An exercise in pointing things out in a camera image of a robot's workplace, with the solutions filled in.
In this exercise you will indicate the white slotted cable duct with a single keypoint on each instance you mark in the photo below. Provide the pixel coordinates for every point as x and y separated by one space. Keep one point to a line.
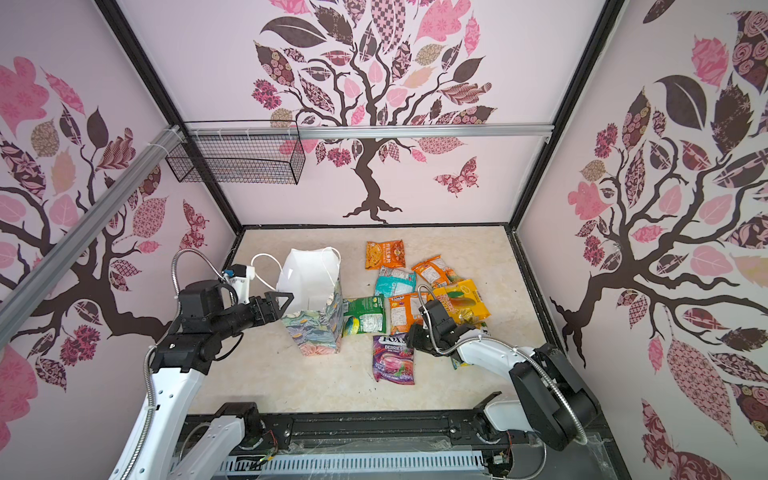
315 465

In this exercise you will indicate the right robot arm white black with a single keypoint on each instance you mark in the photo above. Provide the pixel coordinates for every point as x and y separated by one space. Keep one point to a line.
552 402

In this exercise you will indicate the orange white snack packet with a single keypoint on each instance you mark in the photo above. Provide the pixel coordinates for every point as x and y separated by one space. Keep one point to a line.
436 272

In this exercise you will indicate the yellow mango snack bag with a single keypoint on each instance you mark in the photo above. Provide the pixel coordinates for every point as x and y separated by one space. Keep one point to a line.
463 302

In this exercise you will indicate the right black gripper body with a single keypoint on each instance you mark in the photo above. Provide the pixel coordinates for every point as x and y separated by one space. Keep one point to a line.
424 338

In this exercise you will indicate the teal snack packet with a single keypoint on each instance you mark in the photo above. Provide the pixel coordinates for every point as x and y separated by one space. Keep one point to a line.
394 282

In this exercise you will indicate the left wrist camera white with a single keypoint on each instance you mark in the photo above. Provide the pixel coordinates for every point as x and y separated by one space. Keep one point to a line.
239 277

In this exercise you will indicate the purple Fox's candy bag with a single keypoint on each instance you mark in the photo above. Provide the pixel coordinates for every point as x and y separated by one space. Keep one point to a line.
393 359

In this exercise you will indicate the black wire basket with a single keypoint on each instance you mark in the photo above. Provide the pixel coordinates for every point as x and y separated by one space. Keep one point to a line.
246 152

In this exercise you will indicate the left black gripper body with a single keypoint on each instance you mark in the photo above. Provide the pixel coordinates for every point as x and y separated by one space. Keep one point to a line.
241 317

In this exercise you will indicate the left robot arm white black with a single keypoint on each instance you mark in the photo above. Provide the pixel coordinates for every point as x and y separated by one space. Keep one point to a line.
209 312

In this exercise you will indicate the aluminium rail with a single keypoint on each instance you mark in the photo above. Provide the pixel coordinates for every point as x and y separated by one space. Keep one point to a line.
381 132
24 299

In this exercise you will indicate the black base frame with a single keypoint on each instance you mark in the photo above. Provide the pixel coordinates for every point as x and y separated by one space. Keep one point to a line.
512 456

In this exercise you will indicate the aluminium rail back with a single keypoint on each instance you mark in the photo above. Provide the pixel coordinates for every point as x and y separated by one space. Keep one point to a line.
381 132

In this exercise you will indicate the aluminium rail left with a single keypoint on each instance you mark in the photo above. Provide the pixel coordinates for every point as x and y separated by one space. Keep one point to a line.
24 299

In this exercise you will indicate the orange mango snack bag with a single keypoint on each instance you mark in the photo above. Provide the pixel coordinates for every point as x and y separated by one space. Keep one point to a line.
404 311

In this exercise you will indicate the patterned paper gift bag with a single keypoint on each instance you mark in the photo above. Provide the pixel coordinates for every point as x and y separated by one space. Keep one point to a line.
314 317

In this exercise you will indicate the green white snack bag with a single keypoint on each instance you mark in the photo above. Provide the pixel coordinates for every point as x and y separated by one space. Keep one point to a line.
364 315

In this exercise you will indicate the green Fox's candy bag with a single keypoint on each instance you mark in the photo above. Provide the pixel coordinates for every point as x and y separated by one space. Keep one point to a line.
457 361

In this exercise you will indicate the orange snack packet far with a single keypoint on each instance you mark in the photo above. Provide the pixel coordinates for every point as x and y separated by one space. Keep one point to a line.
389 254

